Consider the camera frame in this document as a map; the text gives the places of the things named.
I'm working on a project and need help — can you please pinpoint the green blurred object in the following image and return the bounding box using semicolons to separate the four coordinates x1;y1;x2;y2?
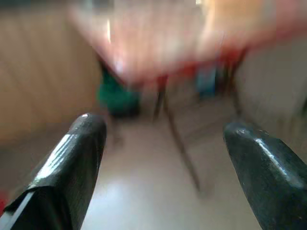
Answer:
96;68;140;117

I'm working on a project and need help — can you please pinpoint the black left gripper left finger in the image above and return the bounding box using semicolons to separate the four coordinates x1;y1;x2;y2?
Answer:
0;113;107;230

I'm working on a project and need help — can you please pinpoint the blue blurred object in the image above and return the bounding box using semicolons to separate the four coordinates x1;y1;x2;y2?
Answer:
196;68;217;98

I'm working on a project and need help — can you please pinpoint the light wooden cabinet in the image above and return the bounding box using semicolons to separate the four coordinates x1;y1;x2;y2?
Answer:
0;13;103;147

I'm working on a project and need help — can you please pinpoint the marble top red-edged table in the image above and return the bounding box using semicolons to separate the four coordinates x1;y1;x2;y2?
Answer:
68;0;307;192

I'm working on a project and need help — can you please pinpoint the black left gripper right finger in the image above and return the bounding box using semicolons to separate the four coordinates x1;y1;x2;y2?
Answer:
222;121;307;230

